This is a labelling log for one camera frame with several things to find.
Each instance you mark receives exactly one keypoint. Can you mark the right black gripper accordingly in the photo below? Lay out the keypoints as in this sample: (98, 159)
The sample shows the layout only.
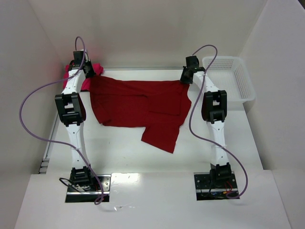
(186, 77)

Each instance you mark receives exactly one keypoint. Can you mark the dark red t-shirt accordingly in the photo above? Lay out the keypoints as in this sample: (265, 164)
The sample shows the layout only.
(160, 107)

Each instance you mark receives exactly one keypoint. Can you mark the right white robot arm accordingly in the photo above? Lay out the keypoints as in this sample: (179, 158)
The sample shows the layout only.
(214, 112)

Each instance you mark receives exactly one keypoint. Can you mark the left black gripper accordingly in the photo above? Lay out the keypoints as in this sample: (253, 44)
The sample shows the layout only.
(89, 70)

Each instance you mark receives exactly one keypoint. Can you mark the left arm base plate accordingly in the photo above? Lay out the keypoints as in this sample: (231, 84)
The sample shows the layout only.
(88, 193)

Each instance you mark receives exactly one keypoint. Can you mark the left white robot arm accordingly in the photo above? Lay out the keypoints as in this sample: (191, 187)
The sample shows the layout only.
(72, 114)

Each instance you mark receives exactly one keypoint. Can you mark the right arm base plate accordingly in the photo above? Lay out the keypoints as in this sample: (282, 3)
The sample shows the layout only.
(206, 189)

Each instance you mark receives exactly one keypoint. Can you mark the white plastic basket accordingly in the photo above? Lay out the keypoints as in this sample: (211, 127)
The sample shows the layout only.
(230, 74)

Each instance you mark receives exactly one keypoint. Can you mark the folded pink t-shirt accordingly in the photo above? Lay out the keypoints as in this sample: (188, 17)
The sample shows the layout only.
(98, 69)

